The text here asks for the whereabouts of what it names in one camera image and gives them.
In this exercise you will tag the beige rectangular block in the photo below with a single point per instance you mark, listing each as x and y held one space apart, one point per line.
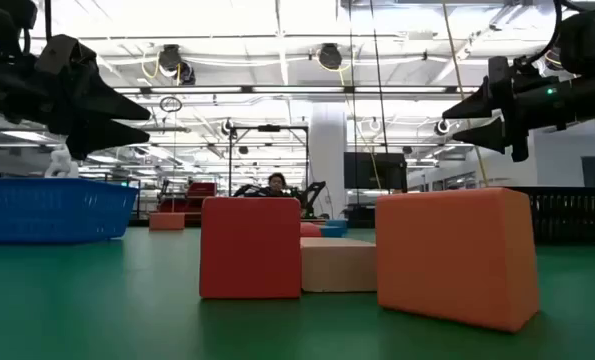
337 265

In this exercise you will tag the long red block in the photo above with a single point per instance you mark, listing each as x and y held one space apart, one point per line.
309 230

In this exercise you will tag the red square block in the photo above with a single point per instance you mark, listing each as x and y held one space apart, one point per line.
249 247

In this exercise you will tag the red cabinet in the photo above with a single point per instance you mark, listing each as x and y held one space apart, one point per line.
202 190

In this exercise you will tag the black metal frame rig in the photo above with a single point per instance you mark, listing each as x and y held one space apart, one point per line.
268 128

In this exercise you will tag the red small cube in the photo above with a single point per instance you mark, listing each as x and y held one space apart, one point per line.
457 255

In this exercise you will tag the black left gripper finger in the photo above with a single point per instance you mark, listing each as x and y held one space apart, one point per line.
102 102
102 137

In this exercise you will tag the orange arch block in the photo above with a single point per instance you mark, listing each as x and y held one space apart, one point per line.
167 221

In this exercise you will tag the white building pillar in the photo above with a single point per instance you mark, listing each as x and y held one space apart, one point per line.
327 150

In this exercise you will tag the black background robot arm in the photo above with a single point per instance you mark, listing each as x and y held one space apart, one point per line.
313 195
249 190

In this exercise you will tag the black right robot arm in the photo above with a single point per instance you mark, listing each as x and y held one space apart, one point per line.
587 45

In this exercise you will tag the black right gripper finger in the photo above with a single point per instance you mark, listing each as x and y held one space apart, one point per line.
477 105
487 135

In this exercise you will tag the black plastic basket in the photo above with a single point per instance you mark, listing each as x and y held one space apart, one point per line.
577 215

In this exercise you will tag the person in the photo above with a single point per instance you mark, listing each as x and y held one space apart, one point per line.
277 185

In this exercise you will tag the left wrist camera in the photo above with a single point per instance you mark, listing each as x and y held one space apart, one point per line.
59 52

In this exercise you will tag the long blue block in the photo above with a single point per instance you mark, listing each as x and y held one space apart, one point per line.
338 223

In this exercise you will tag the blue plastic basket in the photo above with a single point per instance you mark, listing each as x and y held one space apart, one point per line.
52 210

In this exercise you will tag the green table mat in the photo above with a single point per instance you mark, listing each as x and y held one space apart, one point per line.
127 300

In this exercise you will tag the black monitor screen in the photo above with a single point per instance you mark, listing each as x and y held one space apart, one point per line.
367 170

